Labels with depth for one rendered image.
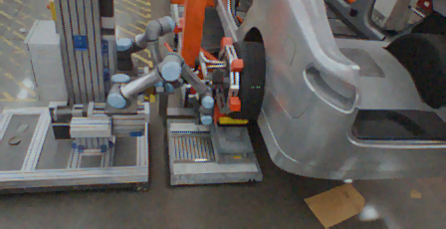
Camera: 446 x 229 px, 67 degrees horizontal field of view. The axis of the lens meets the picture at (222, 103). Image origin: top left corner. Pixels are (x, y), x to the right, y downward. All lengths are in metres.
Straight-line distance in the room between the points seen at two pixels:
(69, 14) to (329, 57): 1.58
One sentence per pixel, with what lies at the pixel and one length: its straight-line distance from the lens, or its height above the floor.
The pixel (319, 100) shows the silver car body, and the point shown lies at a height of 1.40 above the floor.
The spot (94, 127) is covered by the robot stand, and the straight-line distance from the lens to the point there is 2.48.
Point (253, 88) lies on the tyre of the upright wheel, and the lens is 2.53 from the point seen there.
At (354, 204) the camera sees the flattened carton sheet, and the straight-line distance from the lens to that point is 3.41.
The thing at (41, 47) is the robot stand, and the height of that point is 1.21.
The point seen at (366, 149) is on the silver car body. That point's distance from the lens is 2.09.
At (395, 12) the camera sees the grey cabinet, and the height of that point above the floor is 0.45.
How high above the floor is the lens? 2.39
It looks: 37 degrees down
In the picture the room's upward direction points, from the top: 11 degrees clockwise
